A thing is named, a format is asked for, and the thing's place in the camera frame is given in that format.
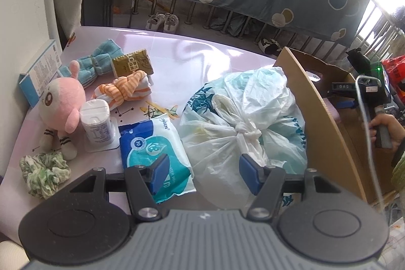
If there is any person's right hand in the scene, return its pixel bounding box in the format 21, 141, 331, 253
369, 114, 405, 151

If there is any knotted white plastic bag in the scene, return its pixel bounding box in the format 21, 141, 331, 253
178, 66, 309, 210

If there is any light blue towel bundle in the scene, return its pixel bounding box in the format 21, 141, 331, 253
57, 39, 124, 89

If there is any blue wet wipes pack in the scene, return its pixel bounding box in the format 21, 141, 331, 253
118, 113, 197, 204

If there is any dark grey cloth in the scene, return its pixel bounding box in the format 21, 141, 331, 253
210, 9, 254, 35

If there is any blue white carton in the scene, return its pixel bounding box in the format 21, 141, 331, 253
18, 39, 63, 109

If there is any green white scrunchie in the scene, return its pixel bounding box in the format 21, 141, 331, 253
18, 152, 72, 199

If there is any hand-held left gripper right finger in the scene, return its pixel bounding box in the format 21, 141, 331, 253
239, 154, 344, 223

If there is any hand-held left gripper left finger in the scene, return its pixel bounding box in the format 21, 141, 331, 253
68, 154, 172, 223

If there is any black white shoe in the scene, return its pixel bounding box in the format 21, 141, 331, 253
257, 37, 282, 56

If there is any grey sneaker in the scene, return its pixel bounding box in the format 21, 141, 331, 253
145, 13, 167, 31
163, 13, 180, 34

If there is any red plastic bag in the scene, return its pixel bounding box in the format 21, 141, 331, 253
381, 55, 405, 90

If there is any pink plush toy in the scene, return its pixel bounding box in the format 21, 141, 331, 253
38, 60, 87, 161

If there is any pink printed tablecloth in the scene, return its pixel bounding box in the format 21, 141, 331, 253
0, 25, 312, 217

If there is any cardboard box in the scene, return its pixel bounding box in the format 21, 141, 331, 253
273, 47, 397, 205

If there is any white bottle on blister card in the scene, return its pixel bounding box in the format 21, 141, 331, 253
79, 99, 122, 153

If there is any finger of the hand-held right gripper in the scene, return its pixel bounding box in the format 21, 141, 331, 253
336, 99, 359, 111

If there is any orange striped cloth bundle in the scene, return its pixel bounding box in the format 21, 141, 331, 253
92, 72, 152, 111

